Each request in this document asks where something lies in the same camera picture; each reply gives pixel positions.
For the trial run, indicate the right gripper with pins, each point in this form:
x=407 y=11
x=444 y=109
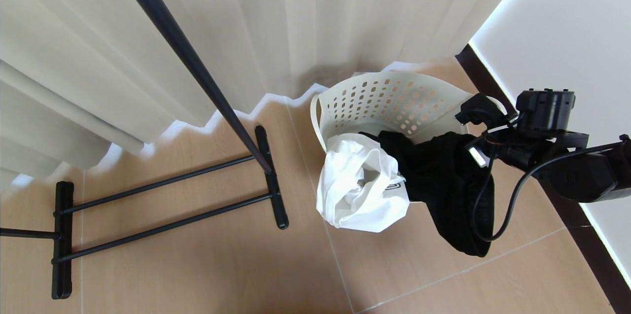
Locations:
x=503 y=158

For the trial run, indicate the white laundry basket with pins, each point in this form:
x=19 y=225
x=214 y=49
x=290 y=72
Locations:
x=345 y=92

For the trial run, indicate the beige curtain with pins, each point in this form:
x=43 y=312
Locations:
x=296 y=18

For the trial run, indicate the white garment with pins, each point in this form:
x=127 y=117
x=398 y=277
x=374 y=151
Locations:
x=355 y=191

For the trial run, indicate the black shorts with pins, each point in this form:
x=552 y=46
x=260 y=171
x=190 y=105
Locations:
x=443 y=186

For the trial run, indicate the black clothes rack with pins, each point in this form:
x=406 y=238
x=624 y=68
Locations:
x=199 y=72

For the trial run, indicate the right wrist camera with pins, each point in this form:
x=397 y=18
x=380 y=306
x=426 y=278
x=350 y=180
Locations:
x=480 y=109

